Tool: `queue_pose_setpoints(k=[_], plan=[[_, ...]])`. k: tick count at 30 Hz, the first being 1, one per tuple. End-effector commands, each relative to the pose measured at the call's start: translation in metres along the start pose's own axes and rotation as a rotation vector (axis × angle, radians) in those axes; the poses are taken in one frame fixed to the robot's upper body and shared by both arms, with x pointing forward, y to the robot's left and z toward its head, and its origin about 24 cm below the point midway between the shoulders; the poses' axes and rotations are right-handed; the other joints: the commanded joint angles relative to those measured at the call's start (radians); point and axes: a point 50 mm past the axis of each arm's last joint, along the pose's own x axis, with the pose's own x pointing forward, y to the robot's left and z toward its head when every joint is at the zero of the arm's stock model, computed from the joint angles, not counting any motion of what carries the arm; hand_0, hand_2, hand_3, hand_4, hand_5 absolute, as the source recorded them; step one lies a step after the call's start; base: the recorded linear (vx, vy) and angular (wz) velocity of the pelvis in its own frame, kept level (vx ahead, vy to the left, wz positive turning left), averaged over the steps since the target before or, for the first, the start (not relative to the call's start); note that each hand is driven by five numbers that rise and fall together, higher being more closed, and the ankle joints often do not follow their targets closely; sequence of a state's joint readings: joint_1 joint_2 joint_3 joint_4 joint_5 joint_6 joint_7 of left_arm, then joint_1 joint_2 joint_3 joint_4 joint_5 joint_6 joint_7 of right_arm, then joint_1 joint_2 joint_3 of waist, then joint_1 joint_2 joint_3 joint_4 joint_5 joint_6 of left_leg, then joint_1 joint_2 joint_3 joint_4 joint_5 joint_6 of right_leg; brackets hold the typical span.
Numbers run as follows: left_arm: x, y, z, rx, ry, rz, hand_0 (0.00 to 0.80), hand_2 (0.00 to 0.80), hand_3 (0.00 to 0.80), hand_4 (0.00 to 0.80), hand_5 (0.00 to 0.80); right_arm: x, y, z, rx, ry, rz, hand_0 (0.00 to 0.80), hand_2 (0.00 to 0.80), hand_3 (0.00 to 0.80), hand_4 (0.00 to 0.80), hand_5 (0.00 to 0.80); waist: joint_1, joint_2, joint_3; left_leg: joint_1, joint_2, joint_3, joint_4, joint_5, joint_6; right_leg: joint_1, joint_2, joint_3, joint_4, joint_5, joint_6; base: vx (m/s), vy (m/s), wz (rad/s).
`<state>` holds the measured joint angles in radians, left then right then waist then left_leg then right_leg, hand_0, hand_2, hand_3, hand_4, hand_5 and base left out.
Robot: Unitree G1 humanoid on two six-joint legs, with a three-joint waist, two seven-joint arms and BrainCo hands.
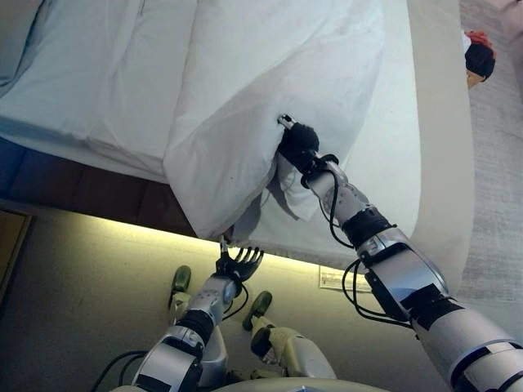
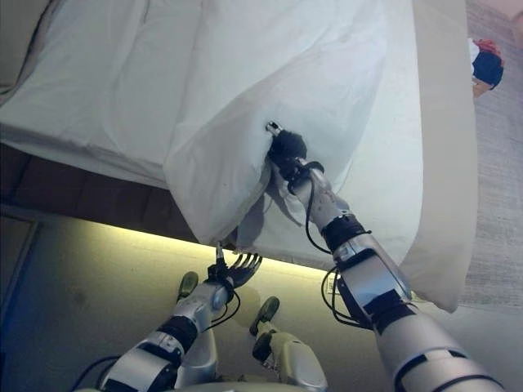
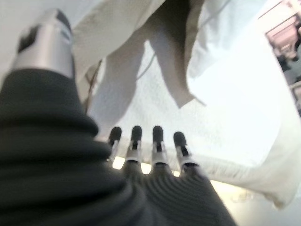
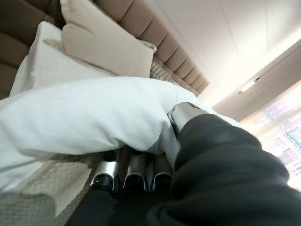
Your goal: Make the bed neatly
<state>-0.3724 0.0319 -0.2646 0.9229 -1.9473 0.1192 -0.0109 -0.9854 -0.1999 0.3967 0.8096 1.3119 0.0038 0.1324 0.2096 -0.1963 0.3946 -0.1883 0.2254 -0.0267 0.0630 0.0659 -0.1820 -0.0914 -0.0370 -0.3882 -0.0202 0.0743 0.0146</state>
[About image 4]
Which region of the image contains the grey knitted fringed pillow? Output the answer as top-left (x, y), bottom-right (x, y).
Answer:
top-left (150, 60), bottom-right (181, 84)

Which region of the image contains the beige pillow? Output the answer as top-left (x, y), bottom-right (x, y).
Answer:
top-left (43, 0), bottom-right (158, 79)

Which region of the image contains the sheer curtain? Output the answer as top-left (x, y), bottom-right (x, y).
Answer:
top-left (238, 93), bottom-right (301, 175)

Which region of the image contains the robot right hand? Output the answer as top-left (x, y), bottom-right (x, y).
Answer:
top-left (63, 101), bottom-right (301, 226)

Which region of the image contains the beige fringed blanket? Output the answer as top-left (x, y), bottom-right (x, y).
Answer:
top-left (0, 154), bottom-right (104, 226)

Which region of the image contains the brown tufted headboard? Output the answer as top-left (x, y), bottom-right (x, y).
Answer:
top-left (0, 0), bottom-right (211, 97)

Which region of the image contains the white duvet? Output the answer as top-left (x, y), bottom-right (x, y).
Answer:
top-left (0, 76), bottom-right (243, 193)

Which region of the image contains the white pillow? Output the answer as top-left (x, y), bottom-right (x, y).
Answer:
top-left (9, 21), bottom-right (120, 97)

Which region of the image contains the small metal wall fixture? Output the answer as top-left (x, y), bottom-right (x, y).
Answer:
top-left (237, 76), bottom-right (262, 95)

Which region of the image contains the brown bed platform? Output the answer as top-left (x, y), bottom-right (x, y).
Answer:
top-left (0, 30), bottom-right (40, 101)

